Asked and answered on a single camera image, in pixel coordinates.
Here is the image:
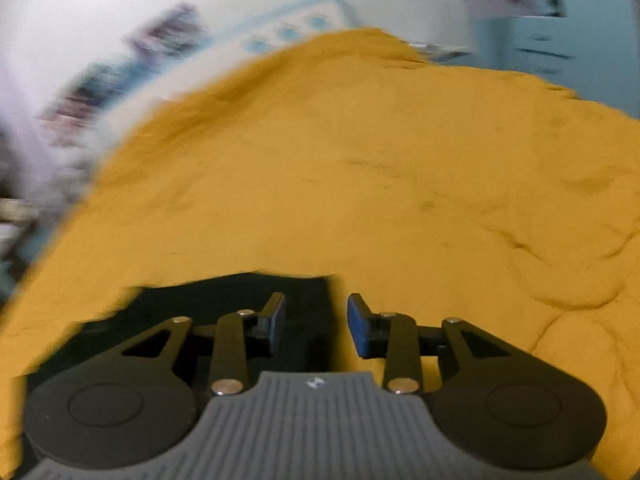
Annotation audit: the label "black small garment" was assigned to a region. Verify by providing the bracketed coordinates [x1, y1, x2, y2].
[27, 272, 347, 411]

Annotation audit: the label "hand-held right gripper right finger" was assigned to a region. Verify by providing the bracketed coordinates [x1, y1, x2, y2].
[347, 292, 518, 395]

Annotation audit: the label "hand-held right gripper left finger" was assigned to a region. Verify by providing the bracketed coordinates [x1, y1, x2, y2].
[120, 291, 287, 397]

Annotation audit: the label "colourful wall poster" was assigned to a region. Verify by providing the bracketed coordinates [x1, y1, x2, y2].
[39, 61, 132, 147]
[124, 4, 207, 57]

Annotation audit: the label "mustard yellow blanket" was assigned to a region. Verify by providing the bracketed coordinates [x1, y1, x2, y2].
[0, 27, 640, 471]

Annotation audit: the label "light blue white cabinet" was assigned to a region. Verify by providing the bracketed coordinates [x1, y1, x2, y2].
[470, 0, 640, 121]

